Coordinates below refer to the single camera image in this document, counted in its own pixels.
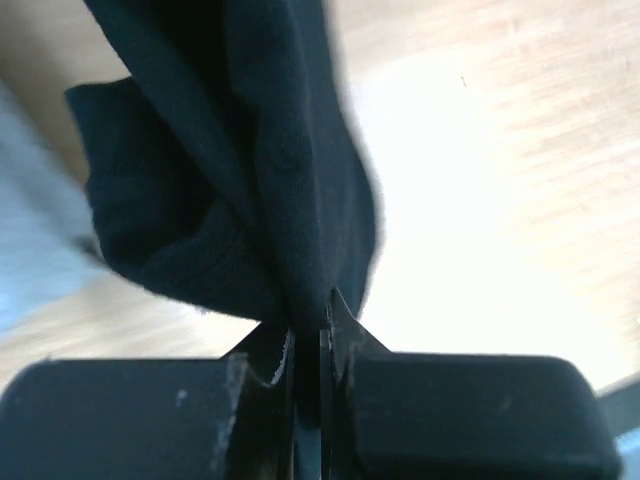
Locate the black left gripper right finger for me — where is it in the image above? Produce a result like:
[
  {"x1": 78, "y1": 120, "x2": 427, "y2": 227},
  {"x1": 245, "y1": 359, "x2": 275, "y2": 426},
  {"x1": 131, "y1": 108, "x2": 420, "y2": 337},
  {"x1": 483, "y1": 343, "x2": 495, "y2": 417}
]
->
[{"x1": 320, "y1": 291, "x2": 620, "y2": 479}]

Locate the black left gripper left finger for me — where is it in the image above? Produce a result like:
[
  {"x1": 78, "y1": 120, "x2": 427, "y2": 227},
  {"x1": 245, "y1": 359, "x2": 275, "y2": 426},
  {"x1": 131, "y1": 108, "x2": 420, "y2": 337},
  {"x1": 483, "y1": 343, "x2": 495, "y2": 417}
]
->
[{"x1": 1, "y1": 325, "x2": 294, "y2": 479}]

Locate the black t shirt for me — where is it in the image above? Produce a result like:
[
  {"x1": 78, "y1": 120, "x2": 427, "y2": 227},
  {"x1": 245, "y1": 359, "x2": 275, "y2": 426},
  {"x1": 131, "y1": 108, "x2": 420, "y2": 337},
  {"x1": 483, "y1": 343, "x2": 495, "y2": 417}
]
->
[{"x1": 66, "y1": 0, "x2": 376, "y2": 422}]

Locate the grey folded t shirt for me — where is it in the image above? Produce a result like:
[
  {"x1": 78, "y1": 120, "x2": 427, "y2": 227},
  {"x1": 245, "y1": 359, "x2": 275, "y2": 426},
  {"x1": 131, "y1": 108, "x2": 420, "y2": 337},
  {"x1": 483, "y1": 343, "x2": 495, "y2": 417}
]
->
[{"x1": 1, "y1": 85, "x2": 105, "y2": 330}]

